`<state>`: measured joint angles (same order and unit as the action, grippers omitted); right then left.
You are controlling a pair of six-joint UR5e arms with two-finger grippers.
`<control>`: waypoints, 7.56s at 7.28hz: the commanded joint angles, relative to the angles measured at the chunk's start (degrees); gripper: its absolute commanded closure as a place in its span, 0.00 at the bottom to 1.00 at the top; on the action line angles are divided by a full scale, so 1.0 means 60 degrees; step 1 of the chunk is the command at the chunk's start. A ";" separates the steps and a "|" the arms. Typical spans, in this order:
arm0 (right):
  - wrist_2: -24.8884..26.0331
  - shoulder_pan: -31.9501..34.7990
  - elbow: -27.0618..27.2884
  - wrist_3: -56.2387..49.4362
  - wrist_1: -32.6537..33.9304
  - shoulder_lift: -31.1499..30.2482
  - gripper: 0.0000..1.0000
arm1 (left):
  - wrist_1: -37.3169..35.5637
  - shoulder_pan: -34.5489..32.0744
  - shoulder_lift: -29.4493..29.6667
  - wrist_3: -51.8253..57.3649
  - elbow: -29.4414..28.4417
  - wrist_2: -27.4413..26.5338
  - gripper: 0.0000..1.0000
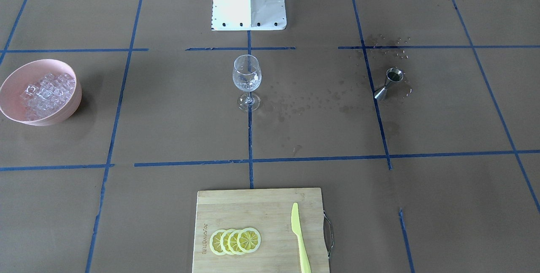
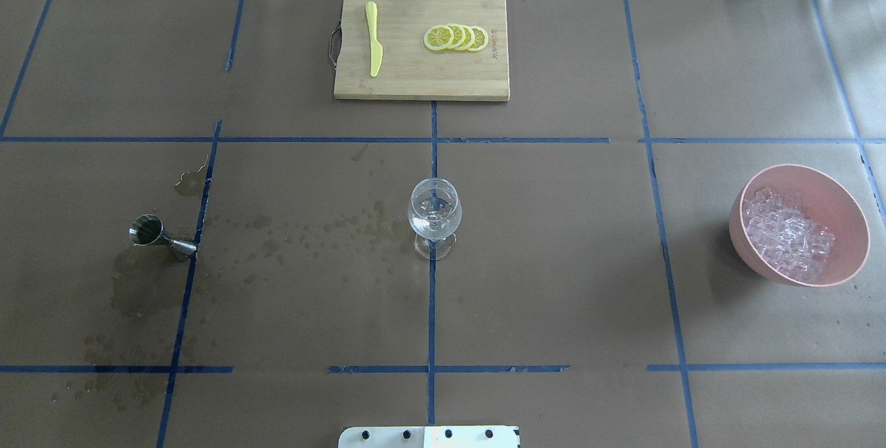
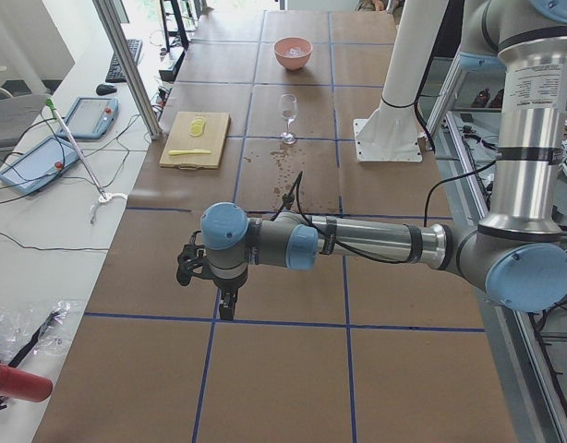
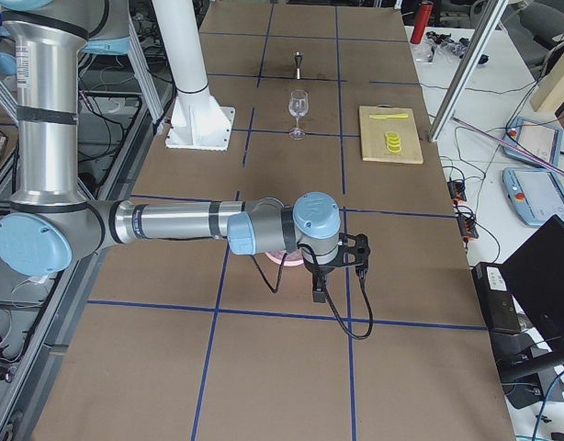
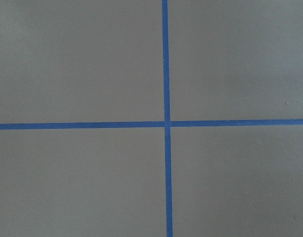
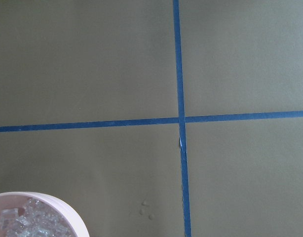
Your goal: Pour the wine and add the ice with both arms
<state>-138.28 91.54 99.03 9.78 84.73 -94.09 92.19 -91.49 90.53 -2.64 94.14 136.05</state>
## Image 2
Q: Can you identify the steel double jigger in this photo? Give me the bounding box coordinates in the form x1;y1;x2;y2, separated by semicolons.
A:
129;214;199;260

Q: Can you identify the clear wine glass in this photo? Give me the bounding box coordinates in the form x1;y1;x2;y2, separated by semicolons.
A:
408;179;462;261

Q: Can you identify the pile of clear ice cubes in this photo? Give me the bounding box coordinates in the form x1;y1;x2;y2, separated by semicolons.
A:
741;188;835;284

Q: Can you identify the bamboo cutting board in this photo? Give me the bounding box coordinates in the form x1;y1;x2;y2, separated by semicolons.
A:
334;0;512;102

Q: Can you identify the front lemon slice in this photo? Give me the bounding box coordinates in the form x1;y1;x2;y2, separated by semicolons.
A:
423;25;455;51

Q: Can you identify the lemon slice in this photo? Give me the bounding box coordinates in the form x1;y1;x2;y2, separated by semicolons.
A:
446;24;462;50
467;26;489;53
423;25;455;51
456;25;476;51

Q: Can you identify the back lemon slice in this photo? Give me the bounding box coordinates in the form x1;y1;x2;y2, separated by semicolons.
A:
467;26;489;53

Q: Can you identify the yellow plastic knife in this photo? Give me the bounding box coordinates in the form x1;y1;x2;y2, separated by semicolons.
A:
365;1;383;77

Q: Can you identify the pink bowl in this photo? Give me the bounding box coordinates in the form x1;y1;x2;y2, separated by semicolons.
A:
727;163;871;288

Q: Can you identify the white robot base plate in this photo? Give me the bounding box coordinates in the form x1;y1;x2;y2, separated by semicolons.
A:
338;425;521;447

